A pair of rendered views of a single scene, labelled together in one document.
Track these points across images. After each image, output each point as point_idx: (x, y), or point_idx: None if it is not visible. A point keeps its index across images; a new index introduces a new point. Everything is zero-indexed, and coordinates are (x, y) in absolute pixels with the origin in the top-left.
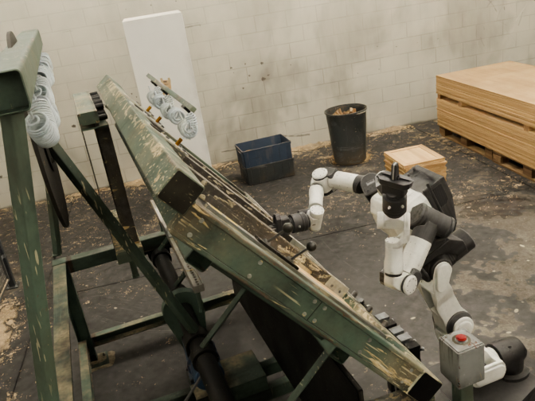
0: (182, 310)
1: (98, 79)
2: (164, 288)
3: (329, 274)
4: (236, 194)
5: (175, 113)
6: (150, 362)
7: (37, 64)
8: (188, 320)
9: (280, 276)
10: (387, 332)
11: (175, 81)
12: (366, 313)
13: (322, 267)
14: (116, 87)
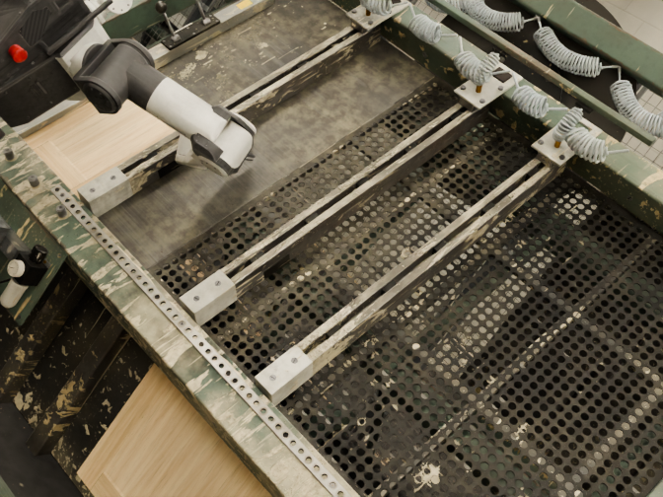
0: (289, 311)
1: None
2: (323, 275)
3: (120, 164)
4: (339, 185)
5: (437, 35)
6: None
7: (537, 6)
8: (275, 322)
9: None
10: (6, 137)
11: None
12: (40, 159)
13: (134, 264)
14: (660, 170)
